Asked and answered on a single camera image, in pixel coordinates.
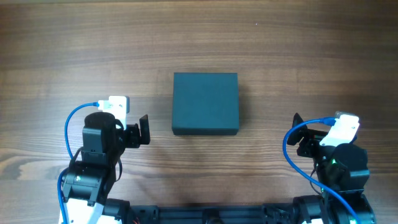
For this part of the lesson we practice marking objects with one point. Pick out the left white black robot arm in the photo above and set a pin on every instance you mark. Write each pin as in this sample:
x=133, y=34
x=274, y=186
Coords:
x=83, y=187

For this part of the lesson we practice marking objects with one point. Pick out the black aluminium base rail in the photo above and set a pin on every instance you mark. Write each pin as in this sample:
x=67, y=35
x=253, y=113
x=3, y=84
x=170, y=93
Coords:
x=258, y=214

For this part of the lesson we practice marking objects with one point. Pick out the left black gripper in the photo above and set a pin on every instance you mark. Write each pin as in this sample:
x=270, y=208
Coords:
x=134, y=135

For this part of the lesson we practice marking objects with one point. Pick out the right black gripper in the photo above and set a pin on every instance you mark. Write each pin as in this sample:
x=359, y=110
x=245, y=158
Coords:
x=310, y=142

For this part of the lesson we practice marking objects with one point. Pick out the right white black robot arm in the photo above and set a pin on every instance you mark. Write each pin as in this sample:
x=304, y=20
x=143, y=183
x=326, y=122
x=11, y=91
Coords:
x=340, y=170

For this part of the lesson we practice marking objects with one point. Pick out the dark green box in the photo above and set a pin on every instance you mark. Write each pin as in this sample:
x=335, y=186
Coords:
x=205, y=104

